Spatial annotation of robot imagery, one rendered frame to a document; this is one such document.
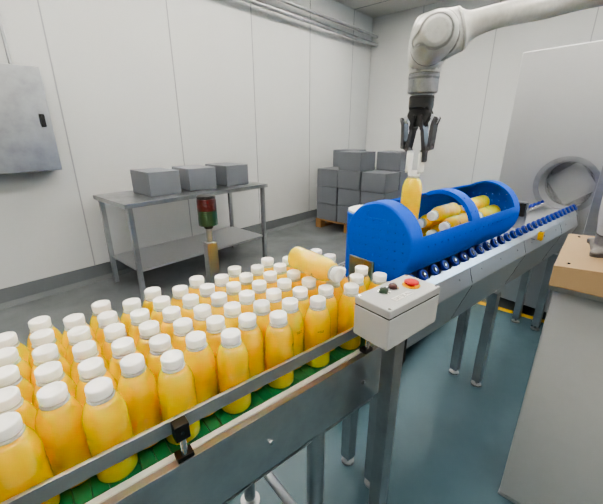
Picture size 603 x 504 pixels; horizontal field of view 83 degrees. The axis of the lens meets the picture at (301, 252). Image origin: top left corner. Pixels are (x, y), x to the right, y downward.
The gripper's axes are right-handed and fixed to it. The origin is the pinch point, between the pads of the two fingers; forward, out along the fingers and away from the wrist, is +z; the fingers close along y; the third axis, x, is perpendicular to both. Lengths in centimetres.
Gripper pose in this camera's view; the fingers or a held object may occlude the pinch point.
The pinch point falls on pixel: (415, 162)
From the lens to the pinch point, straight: 122.5
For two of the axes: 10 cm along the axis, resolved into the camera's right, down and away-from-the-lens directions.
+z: 0.1, 9.4, 3.3
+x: -7.7, 2.2, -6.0
